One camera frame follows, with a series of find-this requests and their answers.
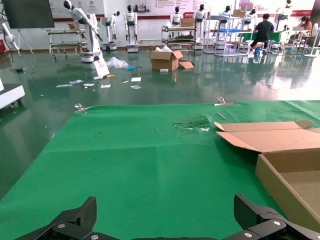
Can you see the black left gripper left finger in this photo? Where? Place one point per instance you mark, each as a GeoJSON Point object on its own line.
{"type": "Point", "coordinates": [80, 217]}

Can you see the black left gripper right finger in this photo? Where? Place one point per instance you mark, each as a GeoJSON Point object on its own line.
{"type": "Point", "coordinates": [252, 217]}

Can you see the white industrial robot arm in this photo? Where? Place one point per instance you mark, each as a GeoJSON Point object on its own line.
{"type": "Point", "coordinates": [8, 35]}

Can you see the cardboard box with hole insert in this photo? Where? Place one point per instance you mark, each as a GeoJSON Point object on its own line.
{"type": "Point", "coordinates": [275, 140]}

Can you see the large open cardboard box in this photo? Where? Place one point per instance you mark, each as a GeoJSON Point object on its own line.
{"type": "Point", "coordinates": [165, 61]}

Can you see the small closed cardboard box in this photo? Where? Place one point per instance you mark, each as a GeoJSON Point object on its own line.
{"type": "Point", "coordinates": [239, 13]}
{"type": "Point", "coordinates": [187, 22]}

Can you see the green table cloth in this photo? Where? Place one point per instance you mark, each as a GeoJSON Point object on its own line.
{"type": "Point", "coordinates": [150, 162]}

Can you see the small wooden stick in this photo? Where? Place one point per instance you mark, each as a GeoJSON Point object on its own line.
{"type": "Point", "coordinates": [221, 115]}

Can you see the torn clear tape patch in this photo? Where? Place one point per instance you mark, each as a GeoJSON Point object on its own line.
{"type": "Point", "coordinates": [197, 123]}

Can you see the metal cloth clip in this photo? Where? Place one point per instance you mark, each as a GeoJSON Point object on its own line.
{"type": "Point", "coordinates": [222, 102]}
{"type": "Point", "coordinates": [80, 108]}

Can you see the paper sheet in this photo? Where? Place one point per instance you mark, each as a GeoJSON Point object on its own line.
{"type": "Point", "coordinates": [89, 85]}
{"type": "Point", "coordinates": [64, 85]}
{"type": "Point", "coordinates": [76, 81]}
{"type": "Point", "coordinates": [105, 86]}
{"type": "Point", "coordinates": [136, 87]}

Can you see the white machine base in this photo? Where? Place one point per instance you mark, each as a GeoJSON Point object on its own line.
{"type": "Point", "coordinates": [10, 96]}

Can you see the white paper pad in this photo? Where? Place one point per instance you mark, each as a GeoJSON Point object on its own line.
{"type": "Point", "coordinates": [136, 79]}

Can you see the white leaning sign board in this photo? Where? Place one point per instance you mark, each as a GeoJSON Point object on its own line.
{"type": "Point", "coordinates": [101, 68]}

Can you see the blue glove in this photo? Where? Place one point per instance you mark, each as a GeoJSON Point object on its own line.
{"type": "Point", "coordinates": [130, 68]}

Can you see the clear plastic bag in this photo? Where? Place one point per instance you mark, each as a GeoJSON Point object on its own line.
{"type": "Point", "coordinates": [116, 62]}

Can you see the white foam block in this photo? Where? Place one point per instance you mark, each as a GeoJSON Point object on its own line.
{"type": "Point", "coordinates": [164, 71]}

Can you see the grey shelf rack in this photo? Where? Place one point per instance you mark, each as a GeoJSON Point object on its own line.
{"type": "Point", "coordinates": [225, 50]}

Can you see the low metal rack cart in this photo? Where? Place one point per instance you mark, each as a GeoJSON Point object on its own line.
{"type": "Point", "coordinates": [63, 45]}

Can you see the white humanoid robot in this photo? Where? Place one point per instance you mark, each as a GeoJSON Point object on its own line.
{"type": "Point", "coordinates": [131, 25]}
{"type": "Point", "coordinates": [283, 15]}
{"type": "Point", "coordinates": [200, 20]}
{"type": "Point", "coordinates": [250, 17]}
{"type": "Point", "coordinates": [91, 42]}
{"type": "Point", "coordinates": [176, 17]}
{"type": "Point", "coordinates": [111, 30]}
{"type": "Point", "coordinates": [226, 13]}

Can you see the green covered work table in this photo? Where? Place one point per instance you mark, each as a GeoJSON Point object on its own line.
{"type": "Point", "coordinates": [276, 37]}

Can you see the white standing fan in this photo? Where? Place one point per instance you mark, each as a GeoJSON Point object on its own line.
{"type": "Point", "coordinates": [313, 42]}

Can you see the seated person in black shirt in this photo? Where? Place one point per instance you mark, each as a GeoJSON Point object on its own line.
{"type": "Point", "coordinates": [263, 30]}

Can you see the blue tray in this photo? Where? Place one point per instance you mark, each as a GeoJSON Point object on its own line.
{"type": "Point", "coordinates": [228, 30]}

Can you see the seated person in orange top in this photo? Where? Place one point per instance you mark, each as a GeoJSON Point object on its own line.
{"type": "Point", "coordinates": [306, 26]}

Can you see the black display screen on stand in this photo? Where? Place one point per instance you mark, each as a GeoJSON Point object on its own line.
{"type": "Point", "coordinates": [27, 12]}

